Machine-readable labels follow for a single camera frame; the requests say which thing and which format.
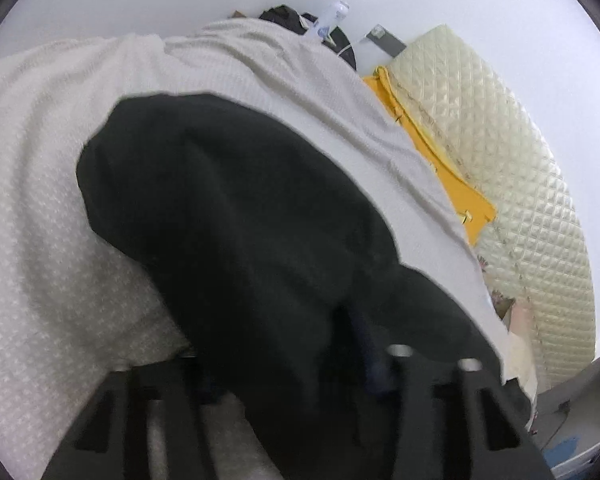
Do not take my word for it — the black bag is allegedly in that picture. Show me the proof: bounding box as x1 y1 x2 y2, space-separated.
258 4 357 70

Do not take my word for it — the white cable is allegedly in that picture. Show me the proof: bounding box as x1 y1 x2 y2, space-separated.
336 35 371 58

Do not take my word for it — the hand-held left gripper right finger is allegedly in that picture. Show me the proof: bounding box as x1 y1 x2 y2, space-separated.
360 342 556 480

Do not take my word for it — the grey wall fixture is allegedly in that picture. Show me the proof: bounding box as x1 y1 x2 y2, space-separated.
366 24 407 59

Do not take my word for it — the yellow cloth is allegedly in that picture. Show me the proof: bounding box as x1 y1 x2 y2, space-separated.
362 65 498 250

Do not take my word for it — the cream quilted mattress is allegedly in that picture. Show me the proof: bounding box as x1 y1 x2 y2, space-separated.
387 24 597 391

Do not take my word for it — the white spray bottle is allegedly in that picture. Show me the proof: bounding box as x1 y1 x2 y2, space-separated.
304 1 352 42

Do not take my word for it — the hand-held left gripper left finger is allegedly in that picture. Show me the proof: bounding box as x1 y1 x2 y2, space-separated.
41 352 227 480

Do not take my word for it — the black garment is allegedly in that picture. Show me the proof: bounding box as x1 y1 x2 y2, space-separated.
76 91 531 480

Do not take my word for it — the white textured blanket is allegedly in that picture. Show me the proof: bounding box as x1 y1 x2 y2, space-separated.
0 17 511 480

